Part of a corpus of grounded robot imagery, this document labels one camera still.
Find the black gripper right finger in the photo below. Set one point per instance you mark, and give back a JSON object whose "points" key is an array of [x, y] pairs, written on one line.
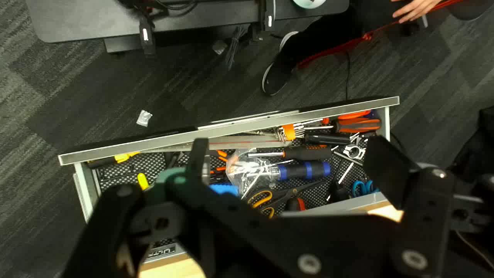
{"points": [[390, 169]]}

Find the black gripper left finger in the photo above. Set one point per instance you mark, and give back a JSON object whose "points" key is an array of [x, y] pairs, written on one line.
{"points": [[198, 167]]}

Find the green handled screwdriver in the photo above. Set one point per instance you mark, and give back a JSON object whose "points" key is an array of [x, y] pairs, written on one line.
{"points": [[183, 186]]}

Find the grey metal top drawer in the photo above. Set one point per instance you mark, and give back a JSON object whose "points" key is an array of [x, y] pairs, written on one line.
{"points": [[246, 132]]}

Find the person's bare hand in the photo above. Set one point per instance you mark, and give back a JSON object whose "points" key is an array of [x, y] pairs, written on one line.
{"points": [[415, 10]]}

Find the clear bag of screws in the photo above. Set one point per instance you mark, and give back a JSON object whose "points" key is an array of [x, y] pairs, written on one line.
{"points": [[251, 170]]}

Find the black orange utility knife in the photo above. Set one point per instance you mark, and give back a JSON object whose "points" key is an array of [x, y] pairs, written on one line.
{"points": [[302, 153]]}

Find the black shoe white sole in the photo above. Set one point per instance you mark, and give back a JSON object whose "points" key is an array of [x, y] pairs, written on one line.
{"points": [[280, 70]]}

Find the blue handled tool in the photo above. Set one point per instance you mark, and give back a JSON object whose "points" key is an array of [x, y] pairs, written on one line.
{"points": [[362, 187]]}

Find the orange black handled screwdriver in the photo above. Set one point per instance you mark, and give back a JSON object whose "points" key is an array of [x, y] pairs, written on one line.
{"points": [[350, 126]]}

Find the yellow handled tool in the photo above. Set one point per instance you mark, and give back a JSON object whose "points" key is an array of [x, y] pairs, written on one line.
{"points": [[143, 181]]}

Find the blue black handled screwdriver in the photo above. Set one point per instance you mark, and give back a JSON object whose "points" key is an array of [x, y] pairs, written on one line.
{"points": [[303, 170]]}

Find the orange handled pliers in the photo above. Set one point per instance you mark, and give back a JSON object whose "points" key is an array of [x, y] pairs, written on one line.
{"points": [[263, 203]]}

